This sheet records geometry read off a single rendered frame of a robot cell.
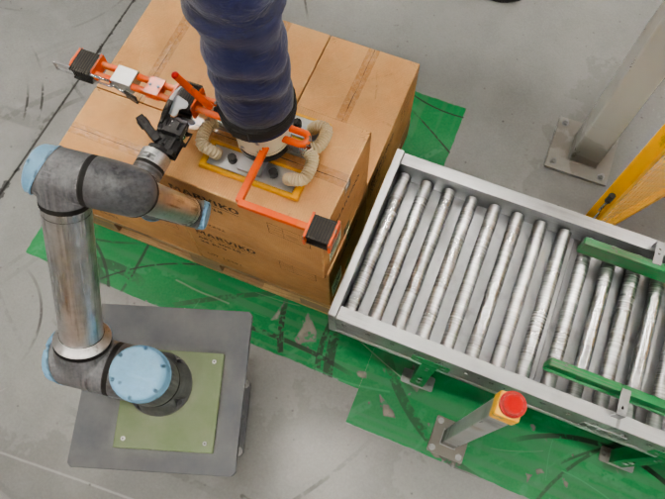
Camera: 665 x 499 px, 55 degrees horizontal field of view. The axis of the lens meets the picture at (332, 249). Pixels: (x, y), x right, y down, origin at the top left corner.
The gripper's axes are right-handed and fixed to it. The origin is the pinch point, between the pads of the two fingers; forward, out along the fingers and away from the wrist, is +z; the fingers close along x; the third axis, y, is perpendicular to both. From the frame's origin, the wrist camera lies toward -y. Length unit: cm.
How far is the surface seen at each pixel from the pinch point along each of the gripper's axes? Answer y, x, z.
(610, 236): 145, -48, 30
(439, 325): 99, -58, -21
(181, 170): 5.4, -12.7, -17.5
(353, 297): 67, -52, -24
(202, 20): 25, 56, -11
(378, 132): 51, -53, 43
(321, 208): 51, -13, -13
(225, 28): 30, 56, -10
